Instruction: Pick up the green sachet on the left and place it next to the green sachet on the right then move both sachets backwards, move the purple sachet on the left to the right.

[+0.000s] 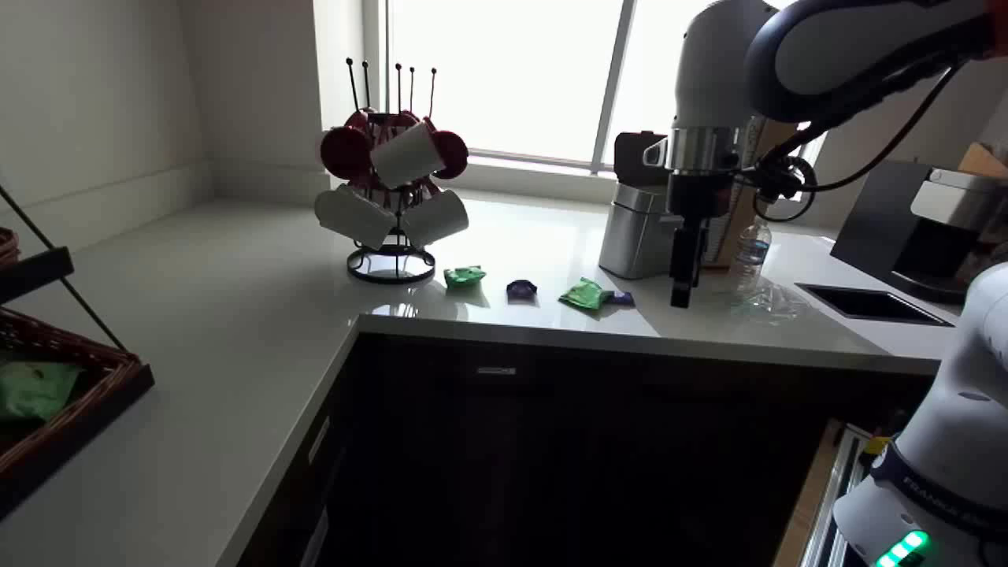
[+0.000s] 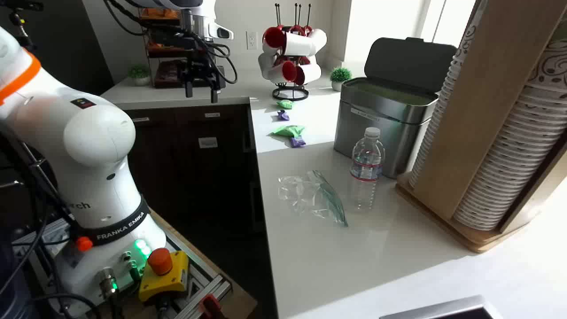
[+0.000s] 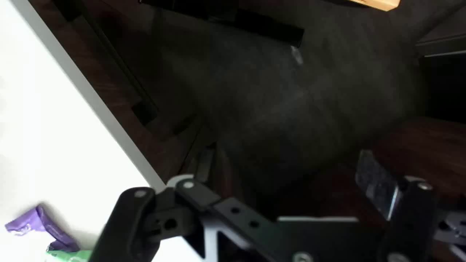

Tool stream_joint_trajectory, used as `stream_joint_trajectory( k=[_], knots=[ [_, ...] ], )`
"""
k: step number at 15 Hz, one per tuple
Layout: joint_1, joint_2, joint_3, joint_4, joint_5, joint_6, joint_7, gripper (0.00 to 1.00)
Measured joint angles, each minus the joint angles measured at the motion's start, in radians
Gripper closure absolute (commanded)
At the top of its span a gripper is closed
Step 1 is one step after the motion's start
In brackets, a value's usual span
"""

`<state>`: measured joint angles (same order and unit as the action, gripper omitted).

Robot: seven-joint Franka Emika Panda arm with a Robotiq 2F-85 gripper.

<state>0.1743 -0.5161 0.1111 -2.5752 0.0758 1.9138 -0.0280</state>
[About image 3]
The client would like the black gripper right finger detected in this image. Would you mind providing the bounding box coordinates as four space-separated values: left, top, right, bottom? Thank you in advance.
355 150 400 219

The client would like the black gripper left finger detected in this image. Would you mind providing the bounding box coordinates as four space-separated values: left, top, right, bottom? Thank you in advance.
166 174 223 211

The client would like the green sachet near purple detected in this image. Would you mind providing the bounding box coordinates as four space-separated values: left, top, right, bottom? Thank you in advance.
47 250 92 262

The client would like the dark wooden cabinet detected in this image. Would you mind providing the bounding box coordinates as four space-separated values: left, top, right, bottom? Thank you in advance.
29 0 465 222

